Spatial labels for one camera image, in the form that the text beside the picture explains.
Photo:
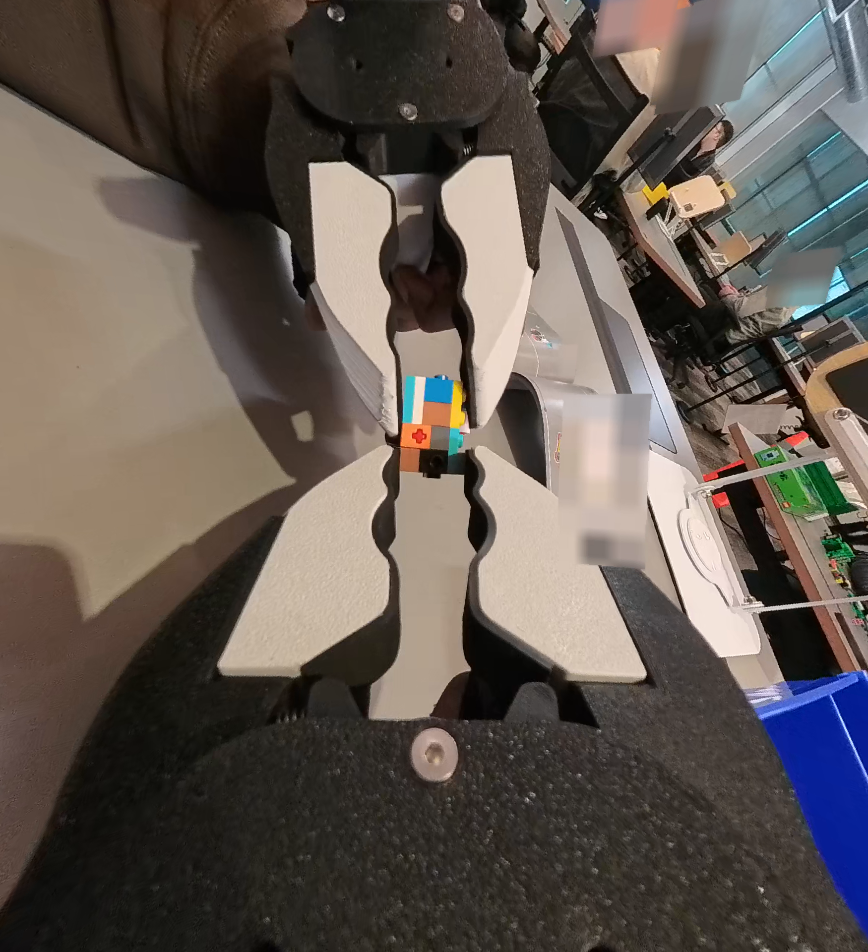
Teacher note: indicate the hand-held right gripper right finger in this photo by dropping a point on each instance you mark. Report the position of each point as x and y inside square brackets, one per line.
[553, 595]

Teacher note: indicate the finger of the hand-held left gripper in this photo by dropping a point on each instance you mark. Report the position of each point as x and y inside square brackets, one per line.
[345, 297]
[497, 282]

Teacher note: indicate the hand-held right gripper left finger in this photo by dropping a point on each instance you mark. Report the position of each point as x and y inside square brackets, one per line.
[307, 587]

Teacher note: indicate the colourful toy brick model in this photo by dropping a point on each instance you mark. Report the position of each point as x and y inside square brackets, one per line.
[426, 418]

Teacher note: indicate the person's left forearm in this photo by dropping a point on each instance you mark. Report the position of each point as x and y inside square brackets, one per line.
[121, 74]

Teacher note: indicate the grey desk hatch panel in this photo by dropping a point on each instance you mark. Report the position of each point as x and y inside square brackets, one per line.
[612, 312]

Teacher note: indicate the person's left hand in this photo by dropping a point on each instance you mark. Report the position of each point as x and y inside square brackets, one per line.
[423, 301]

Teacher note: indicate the brown table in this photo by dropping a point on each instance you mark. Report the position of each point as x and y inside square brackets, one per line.
[664, 253]

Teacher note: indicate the black office chair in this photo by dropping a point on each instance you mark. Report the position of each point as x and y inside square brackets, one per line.
[590, 97]

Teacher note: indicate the white box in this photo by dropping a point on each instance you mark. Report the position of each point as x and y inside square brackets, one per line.
[693, 199]

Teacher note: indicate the green box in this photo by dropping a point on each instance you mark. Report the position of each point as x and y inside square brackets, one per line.
[806, 487]

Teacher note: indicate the blue plastic bin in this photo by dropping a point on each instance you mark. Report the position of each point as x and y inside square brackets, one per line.
[836, 818]

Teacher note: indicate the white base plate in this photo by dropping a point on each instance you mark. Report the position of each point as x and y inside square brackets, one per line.
[668, 483]

